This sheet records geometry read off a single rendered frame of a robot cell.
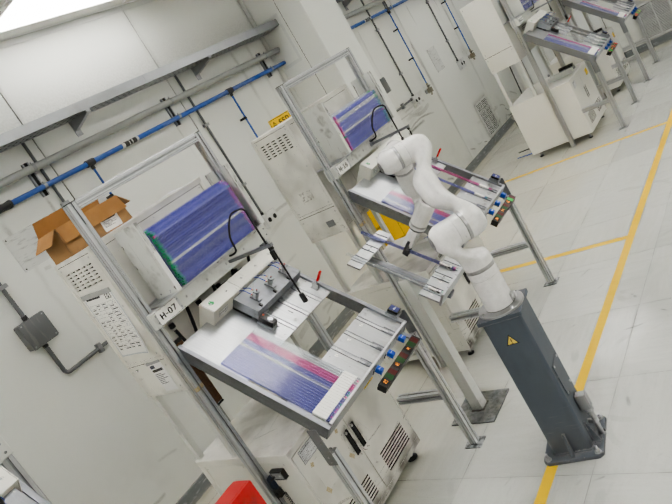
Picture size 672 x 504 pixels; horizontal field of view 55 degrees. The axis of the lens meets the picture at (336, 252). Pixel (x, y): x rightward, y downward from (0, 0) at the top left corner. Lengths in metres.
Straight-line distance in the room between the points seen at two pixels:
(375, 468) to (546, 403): 0.85
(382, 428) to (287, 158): 1.62
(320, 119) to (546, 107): 3.64
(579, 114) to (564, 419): 4.49
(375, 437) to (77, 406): 1.81
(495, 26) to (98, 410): 4.97
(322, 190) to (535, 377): 1.70
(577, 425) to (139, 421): 2.59
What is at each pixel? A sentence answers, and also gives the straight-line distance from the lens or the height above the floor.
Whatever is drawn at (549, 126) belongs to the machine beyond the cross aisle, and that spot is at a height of 0.28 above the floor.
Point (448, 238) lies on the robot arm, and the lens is 2.46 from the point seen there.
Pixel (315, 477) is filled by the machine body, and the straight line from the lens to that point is 2.85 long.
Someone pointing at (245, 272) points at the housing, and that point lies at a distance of 2.95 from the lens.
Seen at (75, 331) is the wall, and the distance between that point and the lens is 4.14.
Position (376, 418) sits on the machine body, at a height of 0.35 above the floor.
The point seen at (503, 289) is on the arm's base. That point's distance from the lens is 2.58.
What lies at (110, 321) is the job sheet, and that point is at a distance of 2.94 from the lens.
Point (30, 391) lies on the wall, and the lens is 4.00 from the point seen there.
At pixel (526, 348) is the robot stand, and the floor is 0.54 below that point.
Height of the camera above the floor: 1.79
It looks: 13 degrees down
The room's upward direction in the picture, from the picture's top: 31 degrees counter-clockwise
